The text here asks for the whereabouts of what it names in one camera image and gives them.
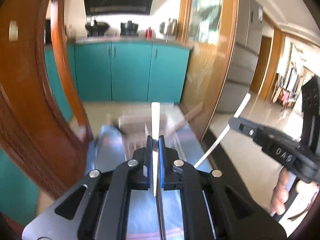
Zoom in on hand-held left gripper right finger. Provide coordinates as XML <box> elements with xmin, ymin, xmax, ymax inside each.
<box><xmin>159</xmin><ymin>135</ymin><xmax>287</xmax><ymax>240</ymax></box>

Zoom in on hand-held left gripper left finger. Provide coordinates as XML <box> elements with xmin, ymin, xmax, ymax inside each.
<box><xmin>22</xmin><ymin>135</ymin><xmax>154</xmax><ymax>240</ymax></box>

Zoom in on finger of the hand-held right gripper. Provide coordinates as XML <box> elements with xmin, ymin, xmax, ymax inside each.
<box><xmin>228</xmin><ymin>117</ymin><xmax>266</xmax><ymax>145</ymax></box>

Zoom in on white chopstick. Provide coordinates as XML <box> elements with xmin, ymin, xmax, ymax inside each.
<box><xmin>194</xmin><ymin>93</ymin><xmax>251</xmax><ymax>169</ymax></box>
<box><xmin>151</xmin><ymin>102</ymin><xmax>161</xmax><ymax>197</ymax></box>

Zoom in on white plastic utensil basket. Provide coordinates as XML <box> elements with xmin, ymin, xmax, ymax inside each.
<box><xmin>118</xmin><ymin>109</ymin><xmax>168</xmax><ymax>161</ymax></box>

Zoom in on brown chopstick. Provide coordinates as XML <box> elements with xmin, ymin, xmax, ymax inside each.
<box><xmin>167</xmin><ymin>102</ymin><xmax>203</xmax><ymax>137</ymax></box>

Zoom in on person's right hand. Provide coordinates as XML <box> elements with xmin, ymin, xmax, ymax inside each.
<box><xmin>269</xmin><ymin>168</ymin><xmax>320</xmax><ymax>216</ymax></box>

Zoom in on blue plaid cloth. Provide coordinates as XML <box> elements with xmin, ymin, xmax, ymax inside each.
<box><xmin>86</xmin><ymin>124</ymin><xmax>218</xmax><ymax>240</ymax></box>

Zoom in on clothes drying rack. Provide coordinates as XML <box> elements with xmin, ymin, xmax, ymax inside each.
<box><xmin>271</xmin><ymin>65</ymin><xmax>306</xmax><ymax>111</ymax></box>

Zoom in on grey refrigerator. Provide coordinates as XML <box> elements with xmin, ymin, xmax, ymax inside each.
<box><xmin>216</xmin><ymin>0</ymin><xmax>264</xmax><ymax>113</ymax></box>

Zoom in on brown wooden door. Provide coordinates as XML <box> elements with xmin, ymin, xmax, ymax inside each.
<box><xmin>251</xmin><ymin>36</ymin><xmax>273</xmax><ymax>94</ymax></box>

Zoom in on wood framed glass sliding door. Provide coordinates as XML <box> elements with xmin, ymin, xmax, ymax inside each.
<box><xmin>179</xmin><ymin>0</ymin><xmax>238</xmax><ymax>141</ymax></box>

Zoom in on teal base cabinets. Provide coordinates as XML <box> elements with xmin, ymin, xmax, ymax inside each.
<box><xmin>0</xmin><ymin>41</ymin><xmax>192</xmax><ymax>227</ymax></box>

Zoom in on stainless steel pot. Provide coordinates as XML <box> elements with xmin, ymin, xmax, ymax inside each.
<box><xmin>159</xmin><ymin>18</ymin><xmax>179</xmax><ymax>36</ymax></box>

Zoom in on black cooking pot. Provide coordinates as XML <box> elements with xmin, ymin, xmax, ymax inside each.
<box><xmin>120</xmin><ymin>20</ymin><xmax>139</xmax><ymax>36</ymax></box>

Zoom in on black wok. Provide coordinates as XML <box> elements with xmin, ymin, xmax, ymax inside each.
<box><xmin>85</xmin><ymin>21</ymin><xmax>111</xmax><ymax>37</ymax></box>

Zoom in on carved wooden chair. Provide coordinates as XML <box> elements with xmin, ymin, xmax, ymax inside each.
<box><xmin>0</xmin><ymin>0</ymin><xmax>94</xmax><ymax>230</ymax></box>

